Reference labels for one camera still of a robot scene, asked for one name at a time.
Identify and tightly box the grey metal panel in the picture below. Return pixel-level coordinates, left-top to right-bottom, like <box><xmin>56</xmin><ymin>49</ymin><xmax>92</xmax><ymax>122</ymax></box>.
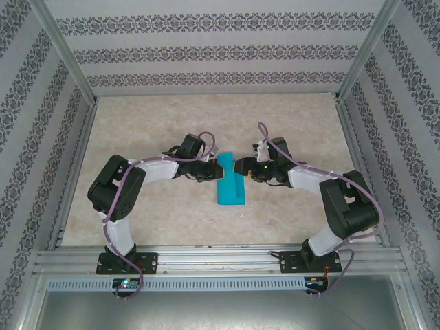
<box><xmin>32</xmin><ymin>288</ymin><xmax>422</xmax><ymax>330</ymax></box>

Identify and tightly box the grey slotted cable duct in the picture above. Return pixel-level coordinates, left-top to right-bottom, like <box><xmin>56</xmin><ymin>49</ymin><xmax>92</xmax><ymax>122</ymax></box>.
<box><xmin>46</xmin><ymin>277</ymin><xmax>307</xmax><ymax>292</ymax></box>

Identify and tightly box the aluminium mounting rail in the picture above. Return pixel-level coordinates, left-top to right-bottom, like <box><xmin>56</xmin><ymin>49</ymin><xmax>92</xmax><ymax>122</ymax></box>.
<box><xmin>32</xmin><ymin>244</ymin><xmax>405</xmax><ymax>276</ymax></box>

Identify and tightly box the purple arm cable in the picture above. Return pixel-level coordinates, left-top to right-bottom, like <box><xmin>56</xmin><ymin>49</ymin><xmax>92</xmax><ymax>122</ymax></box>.
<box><xmin>257</xmin><ymin>122</ymin><xmax>384</xmax><ymax>298</ymax></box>
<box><xmin>102</xmin><ymin>131</ymin><xmax>218</xmax><ymax>303</ymax></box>

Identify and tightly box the aluminium frame post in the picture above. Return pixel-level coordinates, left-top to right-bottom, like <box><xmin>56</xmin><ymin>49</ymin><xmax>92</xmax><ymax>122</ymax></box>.
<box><xmin>27</xmin><ymin>0</ymin><xmax>99</xmax><ymax>106</ymax></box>
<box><xmin>333</xmin><ymin>0</ymin><xmax>403</xmax><ymax>104</ymax></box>

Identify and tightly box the blue paper sheet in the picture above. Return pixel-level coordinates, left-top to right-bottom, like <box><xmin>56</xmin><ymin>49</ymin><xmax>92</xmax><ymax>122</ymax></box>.
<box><xmin>216</xmin><ymin>151</ymin><xmax>248</xmax><ymax>206</ymax></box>

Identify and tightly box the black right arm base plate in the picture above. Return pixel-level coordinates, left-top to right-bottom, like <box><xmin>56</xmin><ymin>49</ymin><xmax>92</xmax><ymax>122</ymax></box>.
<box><xmin>278</xmin><ymin>250</ymin><xmax>344</xmax><ymax>274</ymax></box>

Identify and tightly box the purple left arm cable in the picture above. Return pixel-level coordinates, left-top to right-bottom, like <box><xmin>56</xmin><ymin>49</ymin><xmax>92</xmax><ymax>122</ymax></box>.
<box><xmin>102</xmin><ymin>131</ymin><xmax>218</xmax><ymax>303</ymax></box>

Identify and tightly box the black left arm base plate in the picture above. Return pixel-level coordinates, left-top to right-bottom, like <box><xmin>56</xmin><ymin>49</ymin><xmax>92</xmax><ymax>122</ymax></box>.
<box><xmin>96</xmin><ymin>252</ymin><xmax>160</xmax><ymax>276</ymax></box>

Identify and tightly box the left controller board with LED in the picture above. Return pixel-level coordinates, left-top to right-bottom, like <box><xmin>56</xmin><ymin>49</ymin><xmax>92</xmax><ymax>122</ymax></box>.
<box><xmin>112</xmin><ymin>278</ymin><xmax>142</xmax><ymax>289</ymax></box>

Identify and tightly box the aluminium table side rail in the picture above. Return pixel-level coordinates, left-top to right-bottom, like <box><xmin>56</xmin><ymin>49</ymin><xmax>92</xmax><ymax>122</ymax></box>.
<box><xmin>335</xmin><ymin>99</ymin><xmax>393</xmax><ymax>248</ymax></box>
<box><xmin>46</xmin><ymin>98</ymin><xmax>100</xmax><ymax>250</ymax></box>

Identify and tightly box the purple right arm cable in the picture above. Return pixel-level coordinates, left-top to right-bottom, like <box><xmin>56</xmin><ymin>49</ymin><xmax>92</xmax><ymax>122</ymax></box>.
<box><xmin>257</xmin><ymin>122</ymin><xmax>384</xmax><ymax>298</ymax></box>

